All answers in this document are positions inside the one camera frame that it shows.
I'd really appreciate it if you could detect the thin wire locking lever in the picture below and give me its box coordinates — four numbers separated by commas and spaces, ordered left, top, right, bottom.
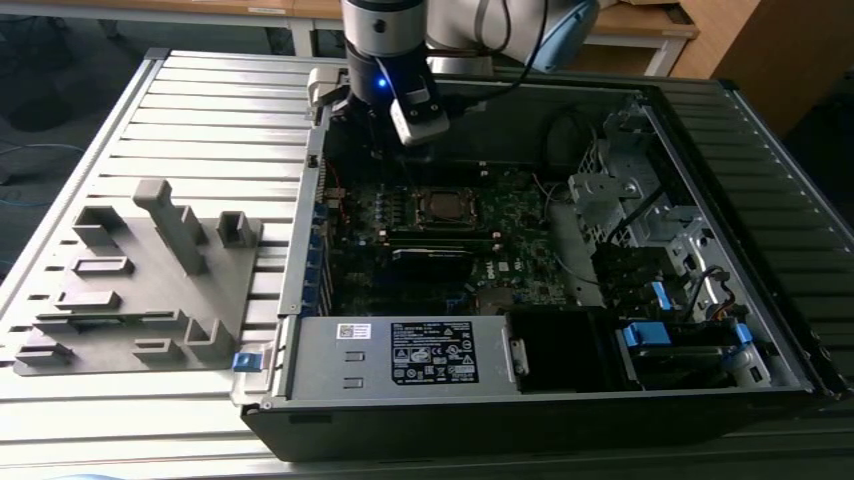
396, 148, 421, 196

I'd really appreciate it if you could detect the metal socket cover frame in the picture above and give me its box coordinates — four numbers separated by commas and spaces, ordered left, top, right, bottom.
413, 188, 484, 229

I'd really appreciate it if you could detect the RAM slot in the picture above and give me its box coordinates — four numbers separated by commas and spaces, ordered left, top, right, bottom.
389, 235, 495, 247
389, 227, 492, 238

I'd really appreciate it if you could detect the black graphics card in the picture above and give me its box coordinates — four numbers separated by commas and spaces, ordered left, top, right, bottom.
389, 245, 479, 304

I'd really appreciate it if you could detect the green motherboard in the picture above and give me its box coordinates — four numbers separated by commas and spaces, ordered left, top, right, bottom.
323, 164, 601, 316

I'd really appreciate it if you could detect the silver metal drive cage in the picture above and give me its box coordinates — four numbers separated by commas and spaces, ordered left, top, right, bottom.
565, 94, 768, 321

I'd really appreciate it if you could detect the brown chipset heatsink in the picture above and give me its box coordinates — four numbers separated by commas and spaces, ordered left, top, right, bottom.
476, 287, 515, 309

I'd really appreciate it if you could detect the grey parts rack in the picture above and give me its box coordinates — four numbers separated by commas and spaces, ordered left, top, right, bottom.
10, 178, 265, 377

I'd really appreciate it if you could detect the grey power supply unit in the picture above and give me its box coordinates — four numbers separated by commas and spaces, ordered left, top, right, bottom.
269, 314, 521, 401

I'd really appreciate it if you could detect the black fan shroud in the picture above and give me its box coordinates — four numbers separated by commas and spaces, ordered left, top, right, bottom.
505, 307, 619, 394

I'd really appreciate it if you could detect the wooden cabinet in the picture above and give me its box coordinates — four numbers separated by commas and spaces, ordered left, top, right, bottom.
670, 0, 854, 136

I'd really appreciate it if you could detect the hard disk in blue carrier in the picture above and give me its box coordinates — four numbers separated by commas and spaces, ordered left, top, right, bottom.
616, 319, 752, 391

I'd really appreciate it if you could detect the black open PC case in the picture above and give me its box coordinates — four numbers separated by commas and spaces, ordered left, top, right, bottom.
229, 67, 852, 464

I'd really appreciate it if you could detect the grey case handle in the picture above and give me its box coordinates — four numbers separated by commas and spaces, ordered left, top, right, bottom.
305, 67, 343, 121

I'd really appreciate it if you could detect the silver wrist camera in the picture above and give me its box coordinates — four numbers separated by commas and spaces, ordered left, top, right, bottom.
389, 87, 453, 147

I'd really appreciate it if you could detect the wooden desk white frame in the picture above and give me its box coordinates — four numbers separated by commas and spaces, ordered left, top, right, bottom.
0, 0, 700, 77

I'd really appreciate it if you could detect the blue cable on floor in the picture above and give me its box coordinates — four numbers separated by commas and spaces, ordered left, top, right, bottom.
0, 142, 88, 211

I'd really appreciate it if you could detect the black disk wire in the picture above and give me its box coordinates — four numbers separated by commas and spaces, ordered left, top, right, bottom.
690, 264, 728, 321

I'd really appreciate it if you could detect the coloured power wire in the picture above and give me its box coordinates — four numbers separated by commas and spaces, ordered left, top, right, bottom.
706, 299, 748, 324

